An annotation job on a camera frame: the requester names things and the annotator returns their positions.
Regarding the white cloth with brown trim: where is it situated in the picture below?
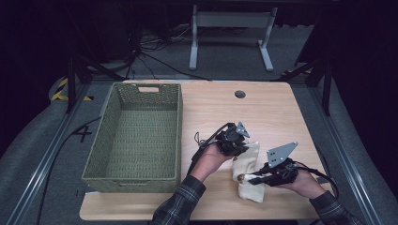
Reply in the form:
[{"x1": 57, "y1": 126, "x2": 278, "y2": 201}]
[{"x1": 230, "y1": 141, "x2": 268, "y2": 203}]

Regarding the tangle of black floor cables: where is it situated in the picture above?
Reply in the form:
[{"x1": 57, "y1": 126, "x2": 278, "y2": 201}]
[{"x1": 124, "y1": 25, "x2": 214, "y2": 83}]

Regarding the yellow black floor tape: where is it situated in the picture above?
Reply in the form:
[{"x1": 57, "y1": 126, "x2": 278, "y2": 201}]
[{"x1": 51, "y1": 77, "x2": 95, "y2": 102}]

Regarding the green woven basket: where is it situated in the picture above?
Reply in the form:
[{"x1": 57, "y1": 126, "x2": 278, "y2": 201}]
[{"x1": 82, "y1": 82, "x2": 184, "y2": 194}]

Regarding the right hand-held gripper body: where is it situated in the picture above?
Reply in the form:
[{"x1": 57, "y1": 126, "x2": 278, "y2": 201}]
[{"x1": 258, "y1": 141, "x2": 300, "y2": 188}]

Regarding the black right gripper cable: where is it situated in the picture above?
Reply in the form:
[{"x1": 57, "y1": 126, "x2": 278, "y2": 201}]
[{"x1": 292, "y1": 160, "x2": 341, "y2": 200}]

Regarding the long black floor cable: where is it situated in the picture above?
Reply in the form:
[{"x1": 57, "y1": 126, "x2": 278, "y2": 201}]
[{"x1": 35, "y1": 115, "x2": 103, "y2": 225}]

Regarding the black metal stand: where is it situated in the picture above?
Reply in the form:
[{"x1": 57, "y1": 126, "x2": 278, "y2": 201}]
[
  {"x1": 65, "y1": 54, "x2": 127, "y2": 114},
  {"x1": 271, "y1": 57, "x2": 333, "y2": 117}
]

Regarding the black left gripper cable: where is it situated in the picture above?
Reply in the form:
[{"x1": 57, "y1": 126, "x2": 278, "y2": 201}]
[{"x1": 187, "y1": 122, "x2": 237, "y2": 176}]

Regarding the person's right hand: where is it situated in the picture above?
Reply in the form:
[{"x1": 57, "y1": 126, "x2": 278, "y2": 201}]
[{"x1": 275, "y1": 168, "x2": 327, "y2": 201}]

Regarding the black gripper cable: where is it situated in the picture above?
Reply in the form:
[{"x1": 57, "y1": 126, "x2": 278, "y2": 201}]
[
  {"x1": 292, "y1": 160, "x2": 341, "y2": 200},
  {"x1": 187, "y1": 122, "x2": 237, "y2": 176}
]

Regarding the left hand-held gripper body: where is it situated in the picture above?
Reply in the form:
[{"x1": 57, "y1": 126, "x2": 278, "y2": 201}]
[{"x1": 215, "y1": 121, "x2": 252, "y2": 158}]

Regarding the black tape floor mark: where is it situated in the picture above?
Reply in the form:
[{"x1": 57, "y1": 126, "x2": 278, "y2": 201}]
[{"x1": 70, "y1": 125, "x2": 94, "y2": 143}]

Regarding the person's left hand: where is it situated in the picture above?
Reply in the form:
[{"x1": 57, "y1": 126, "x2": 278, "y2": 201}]
[{"x1": 189, "y1": 142, "x2": 235, "y2": 183}]

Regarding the white metal table frame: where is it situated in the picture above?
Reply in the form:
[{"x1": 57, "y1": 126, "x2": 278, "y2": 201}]
[{"x1": 189, "y1": 4, "x2": 279, "y2": 72}]

